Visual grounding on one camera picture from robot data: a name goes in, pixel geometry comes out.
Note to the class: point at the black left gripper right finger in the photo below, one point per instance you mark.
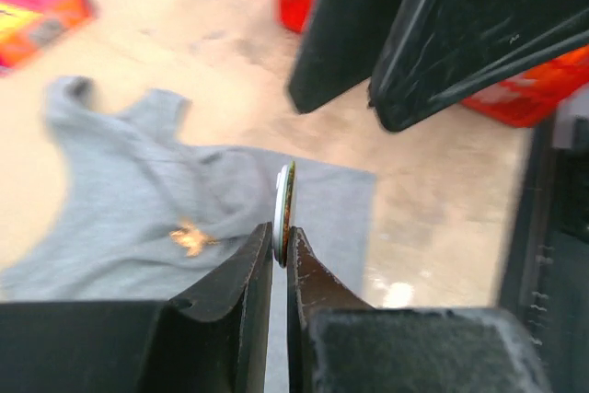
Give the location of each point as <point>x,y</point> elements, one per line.
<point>339,343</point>

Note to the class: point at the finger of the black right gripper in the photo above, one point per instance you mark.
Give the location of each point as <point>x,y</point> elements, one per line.
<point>514,60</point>
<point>339,49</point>

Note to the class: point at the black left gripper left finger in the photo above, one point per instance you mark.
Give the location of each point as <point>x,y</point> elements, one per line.
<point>212,337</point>

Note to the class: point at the orange maple leaf brooch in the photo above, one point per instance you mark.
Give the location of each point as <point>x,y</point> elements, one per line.
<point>188,236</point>

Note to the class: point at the grey sleeveless shirt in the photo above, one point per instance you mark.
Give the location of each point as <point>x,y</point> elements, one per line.
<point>133,183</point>

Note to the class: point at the round iridescent brooch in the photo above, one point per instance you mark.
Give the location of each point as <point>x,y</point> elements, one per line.
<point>284,212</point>

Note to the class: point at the red plastic basket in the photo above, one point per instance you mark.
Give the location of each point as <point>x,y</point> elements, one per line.
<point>422,56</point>

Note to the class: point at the orange pink snack box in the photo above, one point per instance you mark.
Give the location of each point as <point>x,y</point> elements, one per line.
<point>27,26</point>

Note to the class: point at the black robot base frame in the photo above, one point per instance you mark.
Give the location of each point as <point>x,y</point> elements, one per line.
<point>545,279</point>

